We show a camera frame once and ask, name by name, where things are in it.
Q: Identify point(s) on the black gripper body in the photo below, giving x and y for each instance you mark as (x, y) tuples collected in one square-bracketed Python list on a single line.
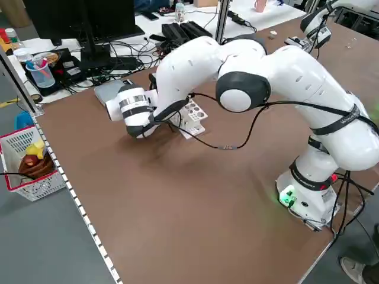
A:
[(152, 81)]

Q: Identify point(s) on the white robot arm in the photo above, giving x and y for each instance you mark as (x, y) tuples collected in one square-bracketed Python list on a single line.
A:
[(189, 68), (321, 34)]

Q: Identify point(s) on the white test tube rack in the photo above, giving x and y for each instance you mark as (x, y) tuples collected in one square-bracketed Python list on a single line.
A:
[(195, 131)]

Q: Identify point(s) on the silver digital kitchen scale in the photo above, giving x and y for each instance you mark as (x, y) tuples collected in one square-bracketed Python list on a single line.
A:
[(106, 91)]

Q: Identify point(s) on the black finned power supply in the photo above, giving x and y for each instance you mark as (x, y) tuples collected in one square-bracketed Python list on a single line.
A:
[(174, 31), (197, 31)]

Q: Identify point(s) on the white plastic bottle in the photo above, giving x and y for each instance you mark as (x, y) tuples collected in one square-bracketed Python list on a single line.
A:
[(180, 13)]

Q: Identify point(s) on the black equipment box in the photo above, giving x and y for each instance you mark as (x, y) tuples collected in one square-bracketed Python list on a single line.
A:
[(71, 71)]

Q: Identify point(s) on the black computer monitor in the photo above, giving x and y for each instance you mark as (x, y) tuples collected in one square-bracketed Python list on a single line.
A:
[(74, 17)]

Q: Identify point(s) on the black power adapter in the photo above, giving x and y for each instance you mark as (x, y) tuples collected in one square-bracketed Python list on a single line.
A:
[(237, 18)]

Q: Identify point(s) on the clear measuring cup with pens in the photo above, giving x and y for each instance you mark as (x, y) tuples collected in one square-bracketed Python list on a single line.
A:
[(41, 78)]

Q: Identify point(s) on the pink cup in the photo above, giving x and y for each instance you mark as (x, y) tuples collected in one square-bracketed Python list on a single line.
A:
[(260, 5)]

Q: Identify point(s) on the yellow toy fruit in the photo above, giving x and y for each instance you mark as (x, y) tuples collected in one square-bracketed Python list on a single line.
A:
[(35, 148)]

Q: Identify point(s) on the blue plastic object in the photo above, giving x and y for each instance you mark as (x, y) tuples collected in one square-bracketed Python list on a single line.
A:
[(23, 119)]

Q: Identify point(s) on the brown wooden bowl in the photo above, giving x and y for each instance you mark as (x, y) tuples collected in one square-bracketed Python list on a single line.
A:
[(38, 168)]

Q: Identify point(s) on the red toy fruit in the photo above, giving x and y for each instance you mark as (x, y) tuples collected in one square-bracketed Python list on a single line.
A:
[(30, 161)]

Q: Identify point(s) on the red container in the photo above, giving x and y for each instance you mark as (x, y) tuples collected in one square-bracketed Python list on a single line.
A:
[(2, 35)]

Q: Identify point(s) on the white basket with red rim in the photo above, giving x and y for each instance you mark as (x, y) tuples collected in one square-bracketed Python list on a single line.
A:
[(38, 189)]

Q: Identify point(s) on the person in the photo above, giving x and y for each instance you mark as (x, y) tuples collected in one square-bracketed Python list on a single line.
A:
[(352, 269)]

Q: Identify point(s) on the aluminium frame post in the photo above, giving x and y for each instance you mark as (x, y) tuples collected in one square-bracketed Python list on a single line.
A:
[(221, 20)]

